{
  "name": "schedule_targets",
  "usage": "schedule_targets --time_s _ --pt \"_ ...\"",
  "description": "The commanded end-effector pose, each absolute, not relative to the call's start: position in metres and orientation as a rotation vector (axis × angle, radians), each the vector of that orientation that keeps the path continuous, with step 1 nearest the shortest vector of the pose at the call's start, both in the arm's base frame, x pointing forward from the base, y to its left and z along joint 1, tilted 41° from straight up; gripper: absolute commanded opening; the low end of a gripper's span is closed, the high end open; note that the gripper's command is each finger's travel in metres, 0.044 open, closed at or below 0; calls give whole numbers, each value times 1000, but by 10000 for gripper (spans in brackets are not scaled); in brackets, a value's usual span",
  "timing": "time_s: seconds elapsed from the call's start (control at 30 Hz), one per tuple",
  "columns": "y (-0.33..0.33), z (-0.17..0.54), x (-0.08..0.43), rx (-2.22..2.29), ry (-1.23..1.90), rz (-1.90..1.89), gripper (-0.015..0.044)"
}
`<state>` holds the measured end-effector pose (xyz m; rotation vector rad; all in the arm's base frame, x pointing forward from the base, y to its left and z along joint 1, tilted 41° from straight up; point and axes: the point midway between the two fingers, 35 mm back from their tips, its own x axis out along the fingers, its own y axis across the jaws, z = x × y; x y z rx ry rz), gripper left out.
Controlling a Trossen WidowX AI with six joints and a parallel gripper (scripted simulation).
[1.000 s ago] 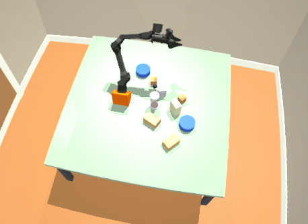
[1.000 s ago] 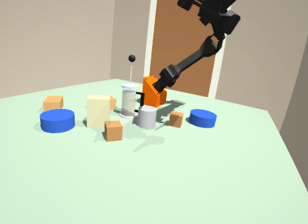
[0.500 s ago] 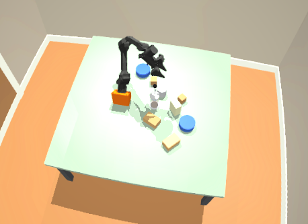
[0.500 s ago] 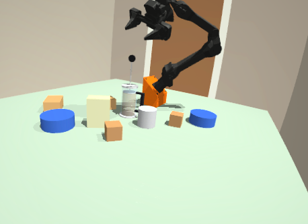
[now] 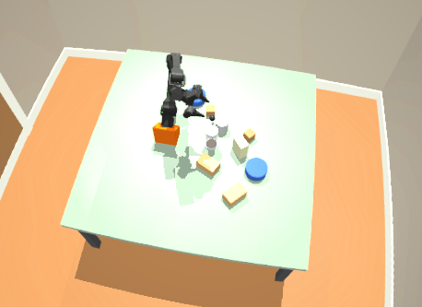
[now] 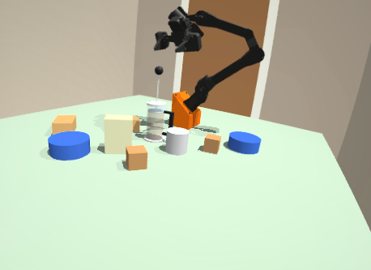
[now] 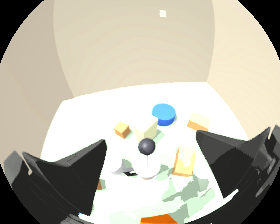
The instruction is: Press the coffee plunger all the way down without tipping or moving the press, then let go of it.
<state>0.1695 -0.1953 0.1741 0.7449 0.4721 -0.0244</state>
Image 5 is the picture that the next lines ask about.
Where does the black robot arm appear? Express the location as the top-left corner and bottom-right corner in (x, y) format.
(160, 53), (202, 128)

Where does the blue short cylinder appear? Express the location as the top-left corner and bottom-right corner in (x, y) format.
(193, 99), (205, 107)
(245, 158), (267, 182)

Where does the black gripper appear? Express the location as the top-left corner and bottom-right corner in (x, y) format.
(181, 85), (210, 119)

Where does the glass coffee press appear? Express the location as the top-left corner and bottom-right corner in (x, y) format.
(205, 115), (218, 150)

